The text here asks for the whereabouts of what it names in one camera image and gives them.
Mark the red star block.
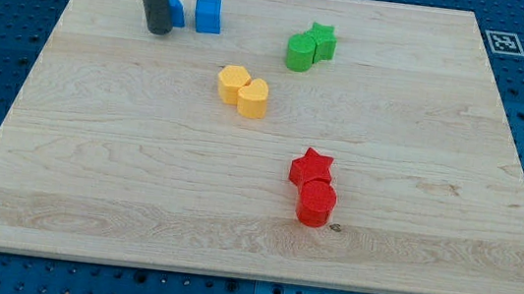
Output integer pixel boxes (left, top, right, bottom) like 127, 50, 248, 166
288, 147, 334, 189

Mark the green cylinder block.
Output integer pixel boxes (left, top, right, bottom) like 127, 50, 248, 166
285, 33, 317, 73

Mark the black white fiducial marker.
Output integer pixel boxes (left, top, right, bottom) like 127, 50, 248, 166
485, 29, 524, 57

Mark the blue cube block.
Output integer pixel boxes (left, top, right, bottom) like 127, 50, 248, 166
195, 0, 222, 34

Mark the green star block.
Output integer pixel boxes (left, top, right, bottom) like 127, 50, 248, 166
305, 23, 337, 63

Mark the light wooden board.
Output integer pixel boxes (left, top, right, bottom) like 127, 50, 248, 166
0, 0, 524, 294

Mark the yellow hexagon block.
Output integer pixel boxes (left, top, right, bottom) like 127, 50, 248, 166
217, 64, 252, 105

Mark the yellow heart block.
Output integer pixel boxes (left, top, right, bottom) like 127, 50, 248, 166
237, 78, 269, 119

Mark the red cylinder block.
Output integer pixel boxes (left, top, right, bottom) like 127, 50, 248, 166
295, 180, 337, 227

